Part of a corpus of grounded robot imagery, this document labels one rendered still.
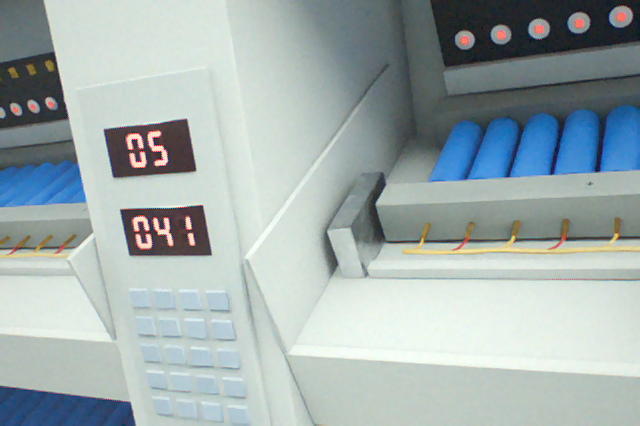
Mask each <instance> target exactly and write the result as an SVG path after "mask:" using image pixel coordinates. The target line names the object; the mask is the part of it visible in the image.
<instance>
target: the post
mask: <svg viewBox="0 0 640 426"><path fill-rule="evenodd" d="M44 1H45V5H46V10H47V14H48V19H49V24H50V28H51V33H52V37H53V42H54V47H55V51H56V56H57V60H58V62H57V65H58V70H59V74H60V79H61V84H62V89H63V94H64V98H65V103H66V107H67V112H68V117H69V121H70V126H71V130H72V135H73V140H74V144H75V149H76V153H77V158H78V163H79V167H80V172H81V177H82V182H83V187H84V191H85V196H86V200H87V205H88V210H89V214H90V219H91V223H92V228H93V233H94V237H95V242H96V246H97V252H98V257H99V261H100V266H101V270H102V275H103V280H104V284H105V289H107V293H108V298H109V303H110V307H111V312H112V316H113V321H114V326H115V331H116V336H117V340H118V345H119V350H120V354H121V359H122V363H123V368H124V373H125V377H126V382H127V386H128V391H129V396H130V400H131V405H132V409H133V414H134V419H135V423H136V426H148V425H147V420H146V415H145V411H144V406H143V401H142V396H141V392H140V387H139V382H138V378H137V373H136V368H135V364H134V359H133V354H132V350H131V345H130V340H129V336H128V331H127V326H126V321H125V316H124V311H123V307H122V302H121V297H120V292H119V288H118V283H117V278H116V274H115V271H114V269H113V264H112V260H111V255H110V250H109V245H108V240H107V235H106V231H105V226H104V221H103V217H102V212H101V207H100V203H99V198H98V193H97V189H96V184H95V179H94V173H93V169H92V164H91V159H90V155H89V150H88V145H87V141H86V136H85V131H84V127H83V122H82V117H81V113H80V108H79V103H78V99H77V94H76V88H79V87H82V86H88V85H95V84H101V83H107V82H113V81H119V80H125V79H131V78H138V77H144V76H150V75H156V74H162V73H168V72H174V71H180V70H186V69H192V68H199V67H208V68H209V73H210V78H211V84H212V90H213V96H214V101H215V107H216V113H217V118H218V125H219V131H220V137H221V142H222V148H223V154H224V160H225V165H226V171H227V177H228V183H229V189H230V195H231V201H232V206H233V212H234V218H235V224H236V229H237V235H238V242H239V247H240V253H241V259H242V265H243V270H244V276H245V282H246V288H247V293H248V300H249V306H250V311H251V317H252V323H253V329H254V334H255V340H256V346H257V351H258V354H259V357H260V363H261V369H262V375H263V381H264V387H265V393H266V398H267V404H268V410H269V415H270V421H271V426H328V425H319V424H314V423H313V421H312V418H311V416H310V413H309V411H308V409H307V406H306V404H305V402H304V399H303V397H302V395H301V392H300V390H299V387H298V385H297V383H296V380H295V378H294V376H293V373H292V371H291V369H290V365H289V363H288V360H287V358H286V356H285V353H284V351H283V349H282V347H281V344H280V342H279V340H278V337H277V335H276V333H275V330H274V328H273V325H272V323H271V321H270V318H269V316H268V314H267V311H266V309H265V307H264V304H262V302H261V300H260V297H259V294H258V291H257V289H256V287H255V284H254V282H253V280H252V277H251V275H250V273H249V270H248V268H247V265H246V263H245V261H244V258H245V257H246V255H247V254H248V252H249V251H250V250H251V248H252V247H253V246H254V244H255V243H256V242H257V240H258V239H259V237H260V235H261V234H262V232H263V231H264V230H265V228H266V227H268V226H269V224H270V223H271V222H272V220H273V219H274V217H275V216H276V215H277V213H278V212H279V211H280V209H281V208H282V207H283V205H284V204H285V202H286V201H287V200H288V198H289V197H290V196H291V194H292V193H293V192H294V190H295V189H296V188H297V186H298V185H299V183H300V181H301V180H302V178H303V177H304V176H305V174H306V173H307V172H308V170H309V169H310V167H311V166H312V165H313V163H314V162H315V161H316V159H317V158H318V157H320V155H321V154H322V153H323V151H324V150H325V148H326V147H327V146H328V144H329V143H330V142H331V140H332V139H333V138H334V136H335V135H336V133H337V132H338V131H339V129H340V128H341V127H342V124H343V123H344V122H345V120H346V119H347V118H348V116H349V115H350V113H351V112H352V111H353V109H354V108H355V107H356V105H357V104H358V103H359V101H360V100H361V98H362V97H363V96H364V94H365V93H366V92H367V90H368V89H369V88H370V86H371V85H372V83H373V82H375V81H376V79H377V78H378V77H379V75H380V74H381V73H382V71H383V70H384V69H385V67H386V66H387V64H392V68H393V72H394V76H395V80H396V84H397V87H398V91H399V95H400V99H401V103H402V107H403V111H404V115H405V119H406V124H407V128H408V132H409V136H410V138H416V137H417V136H416V128H415V118H414V110H413V101H412V93H411V84H410V76H409V67H408V59H407V49H406V41H405V32H404V24H403V15H402V7H401V0H44Z"/></svg>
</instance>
